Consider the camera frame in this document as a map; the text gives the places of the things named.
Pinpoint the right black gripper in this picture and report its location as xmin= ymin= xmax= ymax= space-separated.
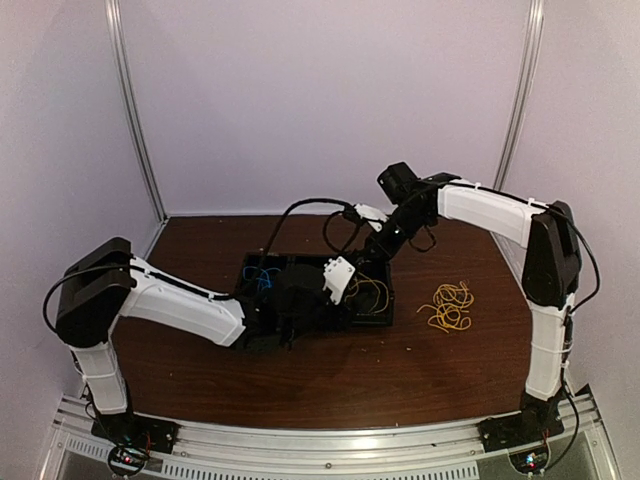
xmin=363 ymin=204 xmax=432 ymax=262

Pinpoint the yellow cable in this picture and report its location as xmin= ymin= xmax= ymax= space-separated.
xmin=347 ymin=277 xmax=391 ymax=315
xmin=416 ymin=281 xmax=476 ymax=334

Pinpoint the blue cable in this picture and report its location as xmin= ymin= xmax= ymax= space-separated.
xmin=241 ymin=267 xmax=279 ymax=291

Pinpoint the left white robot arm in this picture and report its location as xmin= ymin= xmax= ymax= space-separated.
xmin=42 ymin=237 xmax=356 ymax=444

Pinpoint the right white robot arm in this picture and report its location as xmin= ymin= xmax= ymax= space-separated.
xmin=354 ymin=162 xmax=595 ymax=442

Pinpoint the black three-compartment bin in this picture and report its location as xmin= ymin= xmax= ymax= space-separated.
xmin=236 ymin=252 xmax=395 ymax=328

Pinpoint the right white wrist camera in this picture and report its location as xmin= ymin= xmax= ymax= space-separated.
xmin=342 ymin=203 xmax=388 ymax=232

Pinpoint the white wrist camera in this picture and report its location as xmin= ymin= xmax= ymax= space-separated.
xmin=342 ymin=203 xmax=388 ymax=232
xmin=323 ymin=256 xmax=356 ymax=305

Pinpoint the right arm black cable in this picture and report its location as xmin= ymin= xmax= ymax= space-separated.
xmin=322 ymin=209 xmax=371 ymax=256

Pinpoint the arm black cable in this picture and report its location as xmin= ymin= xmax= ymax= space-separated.
xmin=259 ymin=197 xmax=356 ymax=261
xmin=322 ymin=209 xmax=371 ymax=256

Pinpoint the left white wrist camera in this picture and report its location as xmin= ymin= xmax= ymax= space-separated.
xmin=323 ymin=256 xmax=356 ymax=305

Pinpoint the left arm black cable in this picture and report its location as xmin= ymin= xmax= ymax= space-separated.
xmin=259 ymin=197 xmax=356 ymax=261

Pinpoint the aluminium front rail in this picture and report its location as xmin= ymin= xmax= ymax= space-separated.
xmin=35 ymin=395 xmax=622 ymax=479

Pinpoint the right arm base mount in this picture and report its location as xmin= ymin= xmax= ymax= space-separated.
xmin=478 ymin=414 xmax=565 ymax=476

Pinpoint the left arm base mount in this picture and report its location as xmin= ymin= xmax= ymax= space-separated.
xmin=91 ymin=415 xmax=179 ymax=477

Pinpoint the right aluminium frame post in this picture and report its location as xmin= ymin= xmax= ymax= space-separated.
xmin=493 ymin=0 xmax=545 ymax=190

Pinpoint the aluminium frame post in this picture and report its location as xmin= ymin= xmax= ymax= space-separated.
xmin=493 ymin=0 xmax=545 ymax=190
xmin=104 ymin=0 xmax=168 ymax=223

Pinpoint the left aluminium frame post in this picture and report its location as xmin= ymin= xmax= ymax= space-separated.
xmin=104 ymin=0 xmax=168 ymax=223

